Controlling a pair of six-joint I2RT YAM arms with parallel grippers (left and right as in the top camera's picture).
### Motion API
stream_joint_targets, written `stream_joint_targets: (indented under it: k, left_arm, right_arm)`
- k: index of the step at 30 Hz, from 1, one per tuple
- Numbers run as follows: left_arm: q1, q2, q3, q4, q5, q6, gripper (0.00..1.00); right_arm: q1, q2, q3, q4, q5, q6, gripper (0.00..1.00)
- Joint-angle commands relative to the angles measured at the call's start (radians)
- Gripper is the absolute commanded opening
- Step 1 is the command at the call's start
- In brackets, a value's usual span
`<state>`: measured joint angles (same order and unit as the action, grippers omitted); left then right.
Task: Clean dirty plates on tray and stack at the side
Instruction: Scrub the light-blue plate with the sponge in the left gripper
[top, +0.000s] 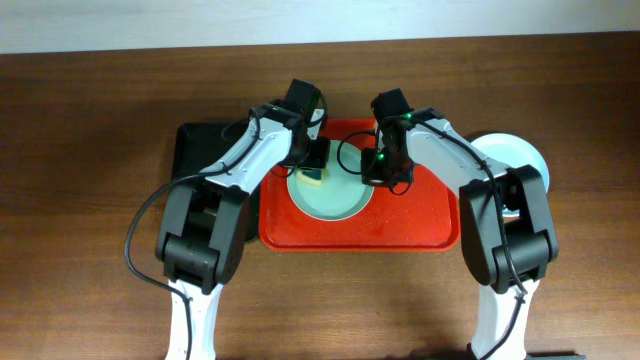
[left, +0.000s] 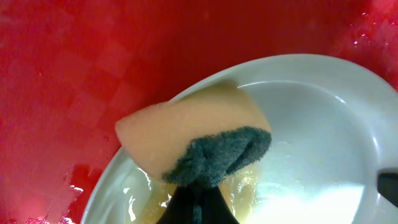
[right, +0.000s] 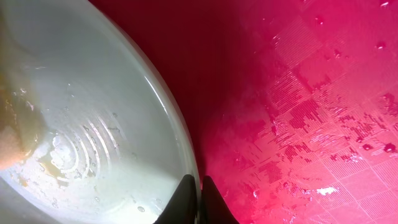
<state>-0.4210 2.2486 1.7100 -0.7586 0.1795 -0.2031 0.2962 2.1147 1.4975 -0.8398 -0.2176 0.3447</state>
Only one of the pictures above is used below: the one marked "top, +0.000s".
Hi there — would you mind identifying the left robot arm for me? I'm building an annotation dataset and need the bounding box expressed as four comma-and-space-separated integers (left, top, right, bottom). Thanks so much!
155, 79, 329, 359

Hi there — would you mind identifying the light green plate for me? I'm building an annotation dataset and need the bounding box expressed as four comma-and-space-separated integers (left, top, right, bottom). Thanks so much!
287, 140, 374, 221

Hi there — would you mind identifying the left black cable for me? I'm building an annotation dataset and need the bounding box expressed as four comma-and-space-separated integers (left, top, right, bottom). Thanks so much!
123, 92, 331, 360

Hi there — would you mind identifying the green yellow sponge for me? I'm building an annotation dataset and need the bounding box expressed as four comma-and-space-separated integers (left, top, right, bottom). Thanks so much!
296, 169, 329, 187

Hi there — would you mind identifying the red plastic tray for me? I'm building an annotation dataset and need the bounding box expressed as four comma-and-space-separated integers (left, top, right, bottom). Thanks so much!
259, 119, 459, 252

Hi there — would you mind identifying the black plastic tray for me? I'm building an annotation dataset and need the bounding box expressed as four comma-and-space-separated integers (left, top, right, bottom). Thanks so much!
171, 123, 247, 230

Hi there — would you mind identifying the light blue plate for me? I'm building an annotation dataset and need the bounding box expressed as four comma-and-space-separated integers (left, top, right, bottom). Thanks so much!
471, 133, 550, 195

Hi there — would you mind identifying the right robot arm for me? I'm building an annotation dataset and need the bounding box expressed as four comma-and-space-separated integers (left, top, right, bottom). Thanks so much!
361, 89, 559, 359

